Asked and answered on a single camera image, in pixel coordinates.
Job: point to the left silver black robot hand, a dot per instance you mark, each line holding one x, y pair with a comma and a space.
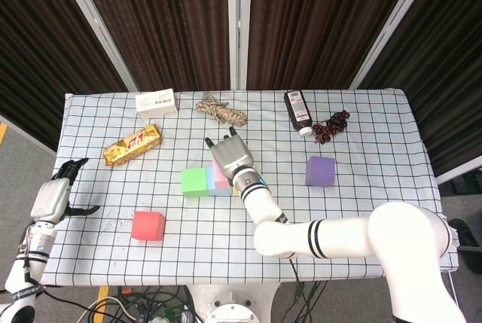
50, 200

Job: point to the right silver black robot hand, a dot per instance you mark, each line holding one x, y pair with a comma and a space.
233, 155

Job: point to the pink foam cube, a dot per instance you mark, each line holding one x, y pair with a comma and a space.
219, 178

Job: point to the blue foam cube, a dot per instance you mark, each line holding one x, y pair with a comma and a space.
218, 191

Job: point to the green foam cube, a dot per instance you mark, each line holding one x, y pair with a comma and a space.
194, 183

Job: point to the red foam cube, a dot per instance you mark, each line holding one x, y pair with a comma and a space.
148, 226

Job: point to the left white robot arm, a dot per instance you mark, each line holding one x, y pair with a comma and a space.
37, 240

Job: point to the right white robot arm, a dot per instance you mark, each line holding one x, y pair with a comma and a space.
339, 236

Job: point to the purple foam cube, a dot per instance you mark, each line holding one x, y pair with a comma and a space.
320, 171

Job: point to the dark brown bottle white cap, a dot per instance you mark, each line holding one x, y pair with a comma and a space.
298, 112

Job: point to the yellow floor tape strip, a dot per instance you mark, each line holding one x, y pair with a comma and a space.
101, 293
3, 133

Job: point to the white cardboard box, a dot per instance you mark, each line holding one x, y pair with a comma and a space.
156, 104

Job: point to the white black checkered tablecloth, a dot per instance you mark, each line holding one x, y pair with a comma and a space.
203, 247

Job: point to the golden snack package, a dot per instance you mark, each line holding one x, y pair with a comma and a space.
132, 145

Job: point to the orange connector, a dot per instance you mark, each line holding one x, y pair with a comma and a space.
127, 291

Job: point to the dark brown pleated curtain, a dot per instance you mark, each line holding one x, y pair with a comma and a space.
162, 25
37, 55
452, 74
320, 25

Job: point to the green circuit board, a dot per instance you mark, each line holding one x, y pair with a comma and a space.
174, 311

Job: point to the black bulky object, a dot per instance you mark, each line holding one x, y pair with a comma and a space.
468, 234

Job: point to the white partition frame post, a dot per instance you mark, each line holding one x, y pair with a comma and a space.
95, 22
231, 18
394, 22

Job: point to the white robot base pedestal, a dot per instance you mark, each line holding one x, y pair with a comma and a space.
233, 302

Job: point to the white partition base rail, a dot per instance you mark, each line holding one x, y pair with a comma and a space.
459, 174

